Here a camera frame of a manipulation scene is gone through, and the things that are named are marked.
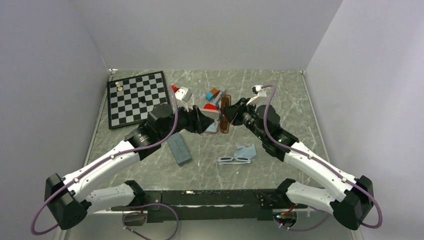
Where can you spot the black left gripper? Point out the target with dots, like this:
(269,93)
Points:
(198,122)

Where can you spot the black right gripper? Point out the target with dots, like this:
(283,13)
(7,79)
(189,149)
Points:
(233,113)

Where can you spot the light blue cleaning cloth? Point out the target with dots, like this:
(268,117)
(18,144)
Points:
(212,128)

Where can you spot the pink glasses case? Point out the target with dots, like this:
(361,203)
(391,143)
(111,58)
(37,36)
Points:
(213,114)

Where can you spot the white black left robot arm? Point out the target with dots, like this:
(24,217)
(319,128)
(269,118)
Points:
(72,197)

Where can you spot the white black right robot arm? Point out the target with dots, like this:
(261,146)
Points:
(344,196)

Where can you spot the white-framed sunglasses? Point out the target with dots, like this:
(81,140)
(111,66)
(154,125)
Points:
(227,160)

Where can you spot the red toy block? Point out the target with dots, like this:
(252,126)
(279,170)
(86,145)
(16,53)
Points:
(210,106)

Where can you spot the grey toy bar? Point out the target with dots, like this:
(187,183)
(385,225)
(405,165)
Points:
(217,99)

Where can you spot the blue and orange toy block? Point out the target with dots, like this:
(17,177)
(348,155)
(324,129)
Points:
(211,94)

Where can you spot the grey-blue glasses case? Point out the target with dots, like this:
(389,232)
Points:
(179,149)

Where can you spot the black white chessboard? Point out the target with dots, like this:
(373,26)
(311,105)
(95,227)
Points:
(124,107)

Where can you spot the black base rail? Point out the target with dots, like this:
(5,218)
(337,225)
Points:
(214,204)

